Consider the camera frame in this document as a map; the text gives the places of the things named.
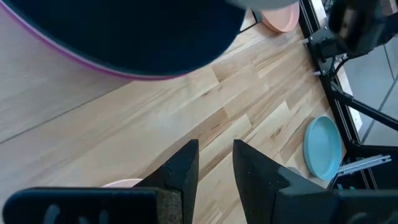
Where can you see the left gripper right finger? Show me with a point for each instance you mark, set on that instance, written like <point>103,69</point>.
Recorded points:
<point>295,205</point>

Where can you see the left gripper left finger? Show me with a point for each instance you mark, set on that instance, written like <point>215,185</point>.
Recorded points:
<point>93,207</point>

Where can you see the teal plate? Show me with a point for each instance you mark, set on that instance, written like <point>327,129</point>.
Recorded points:
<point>321,146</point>

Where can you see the navy blue plate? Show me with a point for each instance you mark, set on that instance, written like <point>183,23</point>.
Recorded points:
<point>124,31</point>

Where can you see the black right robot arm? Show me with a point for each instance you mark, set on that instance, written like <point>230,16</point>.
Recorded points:
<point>357,28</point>

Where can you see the pale pink plate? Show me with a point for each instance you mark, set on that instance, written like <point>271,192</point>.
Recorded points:
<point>122,183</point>

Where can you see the peach plate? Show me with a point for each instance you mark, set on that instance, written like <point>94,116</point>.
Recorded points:
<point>281,20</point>

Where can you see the silver aluminium bracket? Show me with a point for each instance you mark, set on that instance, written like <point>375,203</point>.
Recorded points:
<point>363,164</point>

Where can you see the black aluminium table frame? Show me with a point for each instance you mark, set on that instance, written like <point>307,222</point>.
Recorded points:
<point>337,96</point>

